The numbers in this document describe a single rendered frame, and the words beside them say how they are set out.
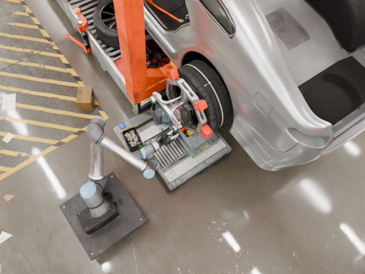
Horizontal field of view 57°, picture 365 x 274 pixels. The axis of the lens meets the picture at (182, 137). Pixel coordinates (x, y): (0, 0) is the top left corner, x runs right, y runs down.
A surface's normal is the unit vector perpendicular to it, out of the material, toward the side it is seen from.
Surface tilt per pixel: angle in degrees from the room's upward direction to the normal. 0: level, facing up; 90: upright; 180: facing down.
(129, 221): 0
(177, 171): 0
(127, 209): 0
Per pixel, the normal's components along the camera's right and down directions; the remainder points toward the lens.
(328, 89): 0.07, -0.43
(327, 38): 0.28, -0.12
